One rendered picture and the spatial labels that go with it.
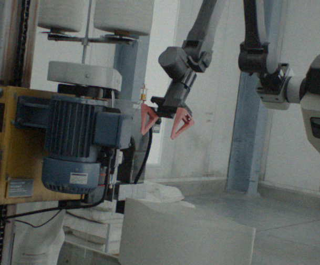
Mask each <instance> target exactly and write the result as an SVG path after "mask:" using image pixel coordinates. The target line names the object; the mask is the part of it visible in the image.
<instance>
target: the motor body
mask: <svg viewBox="0 0 320 265"><path fill-rule="evenodd" d="M51 99H52V100H51V101H50V102H49V108H48V117H47V127H46V137H45V147H44V150H45V151H47V152H48V156H44V157H43V160H42V164H43V168H42V180H41V181H42V182H43V185H44V186H45V188H46V189H48V190H51V191H55V192H61V193H69V194H87V193H91V192H93V191H94V190H95V189H96V187H97V184H98V182H99V174H100V170H102V168H101V167H100V166H101V163H100V162H99V161H97V152H98V150H101V146H99V145H95V144H94V141H93V140H92V136H93V130H94V121H95V115H96V114H97V113H98V112H106V108H105V107H104V106H108V102H107V101H105V100H96V99H88V98H79V97H70V96H61V95H56V94H51Z"/></svg>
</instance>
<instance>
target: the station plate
mask: <svg viewBox="0 0 320 265"><path fill-rule="evenodd" d="M33 182H34V179H29V180H10V181H9V188H8V197H23V196H32V192H33Z"/></svg>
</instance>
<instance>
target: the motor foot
mask: <svg viewBox="0 0 320 265"><path fill-rule="evenodd" d="M51 100H52V99H47V98H37V97H27V96H22V95H20V96H19V97H18V99H17V108H16V118H15V127H16V128H27V129H37V130H46V127H47V117H48V108H49V102H50V101H51Z"/></svg>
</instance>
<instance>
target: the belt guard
mask: <svg viewBox="0 0 320 265"><path fill-rule="evenodd" d="M121 80H122V76H121V75H120V74H119V73H118V71H117V70H116V69H114V68H109V67H103V66H96V65H88V64H80V63H70V62H65V61H57V60H50V61H49V63H48V72H47V81H54V82H59V83H65V84H72V85H77V84H84V85H85V86H86V85H92V86H90V87H92V88H99V87H100V89H103V90H105V91H111V88H112V89H113V91H115V92H120V90H121Z"/></svg>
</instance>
